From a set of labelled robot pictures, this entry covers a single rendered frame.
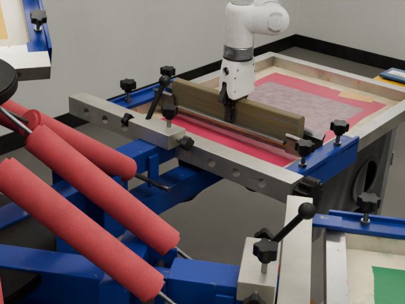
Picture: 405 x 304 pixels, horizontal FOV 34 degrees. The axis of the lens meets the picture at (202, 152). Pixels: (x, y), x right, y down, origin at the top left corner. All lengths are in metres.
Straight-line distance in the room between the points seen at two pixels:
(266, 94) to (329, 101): 0.19
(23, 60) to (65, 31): 2.27
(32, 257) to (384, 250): 0.66
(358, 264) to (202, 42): 3.74
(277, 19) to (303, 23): 4.32
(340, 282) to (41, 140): 0.55
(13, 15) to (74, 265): 0.94
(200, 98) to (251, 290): 0.86
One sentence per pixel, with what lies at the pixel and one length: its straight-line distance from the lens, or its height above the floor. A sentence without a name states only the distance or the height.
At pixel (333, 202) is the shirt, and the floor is 0.74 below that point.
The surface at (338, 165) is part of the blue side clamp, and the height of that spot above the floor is 0.96.
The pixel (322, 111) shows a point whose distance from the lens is 1.97.
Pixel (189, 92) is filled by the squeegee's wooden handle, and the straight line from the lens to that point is 1.79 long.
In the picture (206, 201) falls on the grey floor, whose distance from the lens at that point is 3.35.
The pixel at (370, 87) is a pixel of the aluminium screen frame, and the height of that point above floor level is 0.98.
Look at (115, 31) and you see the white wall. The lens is 4.21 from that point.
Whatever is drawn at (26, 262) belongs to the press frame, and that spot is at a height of 1.02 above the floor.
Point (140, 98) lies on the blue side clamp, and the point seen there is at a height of 1.00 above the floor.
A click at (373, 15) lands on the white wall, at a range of 5.60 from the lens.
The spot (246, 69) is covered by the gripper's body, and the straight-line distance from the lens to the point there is 1.67.
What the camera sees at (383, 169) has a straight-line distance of 2.45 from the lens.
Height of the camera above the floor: 1.67
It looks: 26 degrees down
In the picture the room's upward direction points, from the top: 3 degrees clockwise
